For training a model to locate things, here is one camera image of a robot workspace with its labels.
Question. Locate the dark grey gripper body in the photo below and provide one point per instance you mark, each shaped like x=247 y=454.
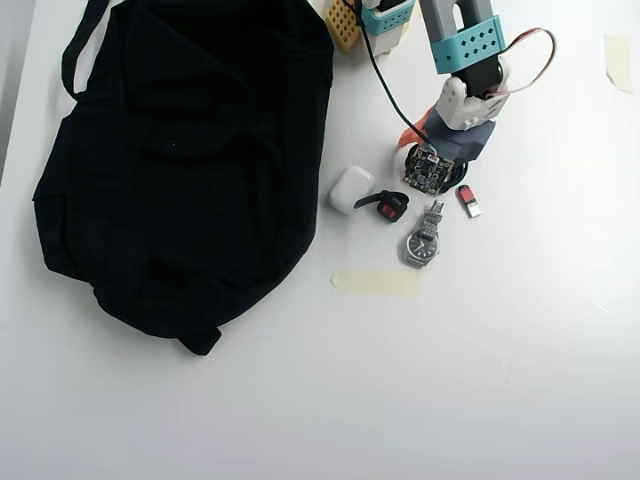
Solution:
x=467 y=145

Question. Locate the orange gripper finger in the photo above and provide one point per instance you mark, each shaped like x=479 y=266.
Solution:
x=412 y=131

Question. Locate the grey teal robot arm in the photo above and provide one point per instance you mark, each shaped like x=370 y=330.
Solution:
x=450 y=25

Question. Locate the white teal robot base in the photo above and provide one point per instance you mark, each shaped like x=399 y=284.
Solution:
x=387 y=25

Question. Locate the black fabric bag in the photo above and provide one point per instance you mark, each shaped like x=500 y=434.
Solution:
x=190 y=175

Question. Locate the red silver usb flash drive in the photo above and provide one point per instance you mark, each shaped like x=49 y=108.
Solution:
x=468 y=199

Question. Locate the black key fob red button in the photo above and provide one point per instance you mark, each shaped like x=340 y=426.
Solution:
x=389 y=206

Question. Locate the white earbuds charging case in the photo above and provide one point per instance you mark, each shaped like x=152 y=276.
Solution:
x=350 y=189

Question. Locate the silver metal wristwatch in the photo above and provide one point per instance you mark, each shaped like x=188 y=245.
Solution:
x=421 y=244

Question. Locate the yellow perforated plastic block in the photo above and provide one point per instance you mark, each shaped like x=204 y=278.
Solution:
x=342 y=22

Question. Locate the long beige masking tape strip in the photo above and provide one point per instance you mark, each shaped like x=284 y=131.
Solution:
x=377 y=282

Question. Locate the short beige masking tape piece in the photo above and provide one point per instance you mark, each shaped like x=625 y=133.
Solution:
x=619 y=60

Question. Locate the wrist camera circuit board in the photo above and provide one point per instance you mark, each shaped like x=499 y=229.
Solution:
x=426 y=169

